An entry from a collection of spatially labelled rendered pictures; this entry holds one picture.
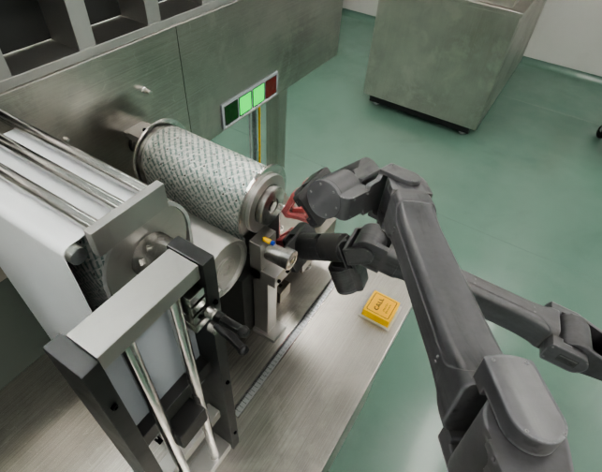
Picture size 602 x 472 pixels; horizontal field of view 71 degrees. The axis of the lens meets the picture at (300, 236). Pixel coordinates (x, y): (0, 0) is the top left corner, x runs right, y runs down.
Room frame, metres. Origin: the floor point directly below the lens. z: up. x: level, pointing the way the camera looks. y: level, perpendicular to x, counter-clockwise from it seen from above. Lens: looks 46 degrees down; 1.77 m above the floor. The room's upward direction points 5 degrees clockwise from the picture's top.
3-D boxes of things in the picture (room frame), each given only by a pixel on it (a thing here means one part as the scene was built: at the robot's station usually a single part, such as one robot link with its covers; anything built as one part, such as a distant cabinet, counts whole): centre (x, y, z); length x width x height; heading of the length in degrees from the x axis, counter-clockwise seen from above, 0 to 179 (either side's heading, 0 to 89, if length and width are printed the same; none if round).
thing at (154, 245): (0.35, 0.17, 1.33); 0.06 x 0.06 x 0.06; 61
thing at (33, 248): (0.37, 0.37, 1.17); 0.34 x 0.05 x 0.54; 61
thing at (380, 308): (0.61, -0.21, 0.91); 0.07 x 0.07 x 0.02; 61
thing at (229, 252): (0.54, 0.24, 1.17); 0.26 x 0.12 x 0.12; 61
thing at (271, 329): (0.53, 0.05, 1.05); 0.06 x 0.05 x 0.31; 61
